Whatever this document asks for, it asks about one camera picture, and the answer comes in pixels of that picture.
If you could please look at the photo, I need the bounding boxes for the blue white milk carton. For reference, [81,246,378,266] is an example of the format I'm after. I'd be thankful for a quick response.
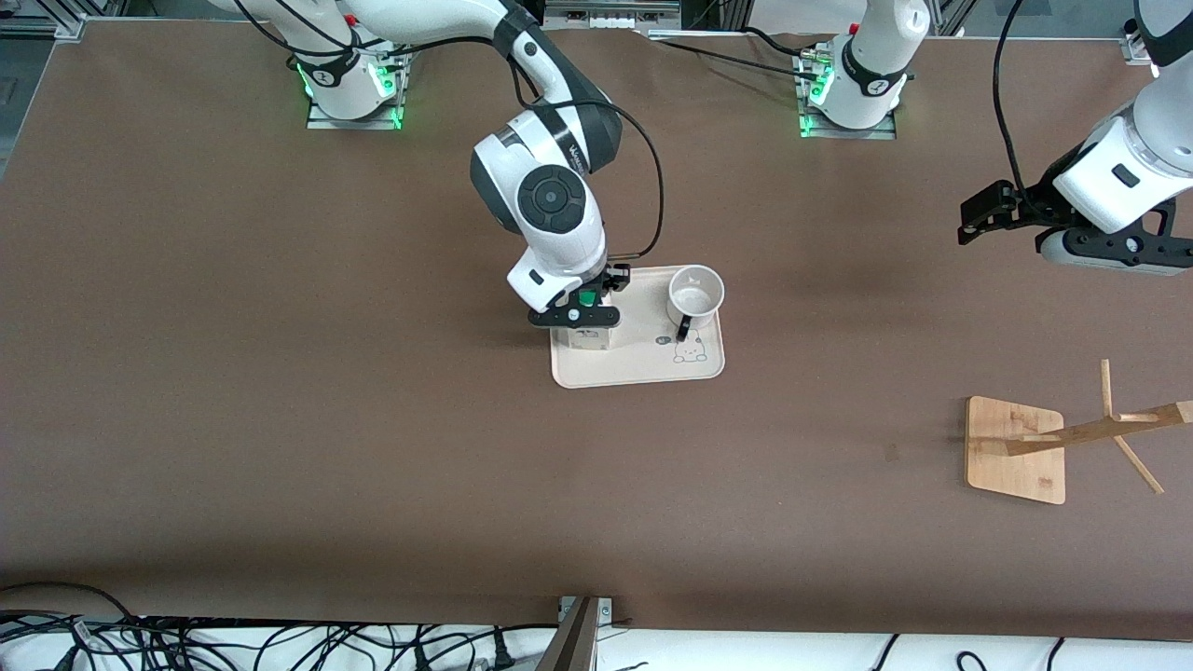
[567,287,614,352]

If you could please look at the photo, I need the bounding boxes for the white cup black handle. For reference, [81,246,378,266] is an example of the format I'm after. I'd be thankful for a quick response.
[666,265,726,342]

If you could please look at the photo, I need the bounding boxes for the wooden cup rack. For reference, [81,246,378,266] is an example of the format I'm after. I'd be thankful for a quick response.
[965,359,1193,505]

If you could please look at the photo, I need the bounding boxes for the cream rabbit print tray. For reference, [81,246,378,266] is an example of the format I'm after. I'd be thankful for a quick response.
[549,265,726,390]

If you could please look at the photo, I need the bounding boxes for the grey control box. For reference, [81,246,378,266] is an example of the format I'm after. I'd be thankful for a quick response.
[544,0,684,31]

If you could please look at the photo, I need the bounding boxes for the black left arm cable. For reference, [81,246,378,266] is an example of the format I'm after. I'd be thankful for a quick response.
[992,0,1037,220]

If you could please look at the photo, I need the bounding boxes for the thin black table cable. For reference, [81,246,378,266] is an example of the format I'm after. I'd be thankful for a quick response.
[651,37,821,83]
[744,25,823,59]

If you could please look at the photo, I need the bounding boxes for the grey metal camera post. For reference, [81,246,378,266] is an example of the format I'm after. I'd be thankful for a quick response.
[536,595,616,671]

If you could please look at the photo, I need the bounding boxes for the tangled black floor cables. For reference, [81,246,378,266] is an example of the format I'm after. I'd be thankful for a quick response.
[0,582,560,671]

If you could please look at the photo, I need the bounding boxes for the aluminium frame rail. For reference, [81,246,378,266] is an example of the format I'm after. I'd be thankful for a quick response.
[0,13,87,44]

